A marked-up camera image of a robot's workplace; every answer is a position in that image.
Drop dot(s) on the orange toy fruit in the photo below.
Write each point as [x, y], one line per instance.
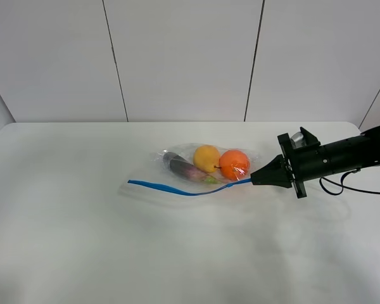
[234, 165]

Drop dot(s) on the clear blue-zip plastic bag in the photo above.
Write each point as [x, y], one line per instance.
[153, 182]

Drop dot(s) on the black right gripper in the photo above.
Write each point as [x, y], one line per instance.
[294, 166]

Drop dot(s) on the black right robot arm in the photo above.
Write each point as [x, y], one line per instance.
[352, 154]

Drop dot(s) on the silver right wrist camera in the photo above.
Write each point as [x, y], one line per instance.
[298, 140]

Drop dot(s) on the purple toy eggplant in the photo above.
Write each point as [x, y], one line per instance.
[185, 170]

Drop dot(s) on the yellow toy pear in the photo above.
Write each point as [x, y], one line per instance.
[206, 158]

